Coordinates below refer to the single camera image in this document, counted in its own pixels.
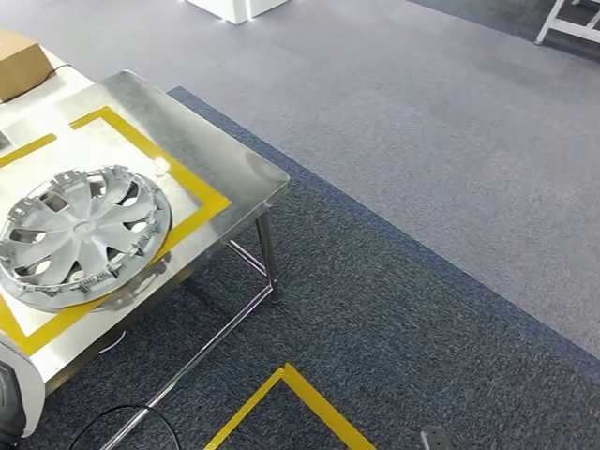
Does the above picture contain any white desk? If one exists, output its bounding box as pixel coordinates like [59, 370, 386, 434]
[0, 46, 97, 135]

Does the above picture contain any thin black desk cable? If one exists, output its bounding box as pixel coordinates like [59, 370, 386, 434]
[0, 64, 72, 104]

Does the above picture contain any stainless steel workbench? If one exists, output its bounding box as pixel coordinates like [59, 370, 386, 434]
[0, 69, 291, 450]

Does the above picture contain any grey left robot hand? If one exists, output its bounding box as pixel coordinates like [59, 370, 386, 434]
[0, 362, 27, 448]

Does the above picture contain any white display plinth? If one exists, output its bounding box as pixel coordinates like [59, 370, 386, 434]
[185, 0, 289, 24]

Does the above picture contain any white curved plastic part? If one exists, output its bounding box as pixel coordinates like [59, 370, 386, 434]
[0, 337, 47, 439]

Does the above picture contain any white cable loop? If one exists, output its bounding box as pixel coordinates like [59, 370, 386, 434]
[96, 329, 127, 356]

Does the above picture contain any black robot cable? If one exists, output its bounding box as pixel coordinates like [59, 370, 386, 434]
[69, 404, 182, 450]

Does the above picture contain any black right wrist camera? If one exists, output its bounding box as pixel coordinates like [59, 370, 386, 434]
[420, 425, 454, 450]

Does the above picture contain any grey wheel hubcap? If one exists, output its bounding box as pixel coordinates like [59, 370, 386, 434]
[0, 165, 173, 310]

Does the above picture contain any brown cardboard box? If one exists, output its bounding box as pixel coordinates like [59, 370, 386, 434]
[0, 29, 56, 104]

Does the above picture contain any white frame table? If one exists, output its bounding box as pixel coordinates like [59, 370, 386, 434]
[534, 0, 600, 46]

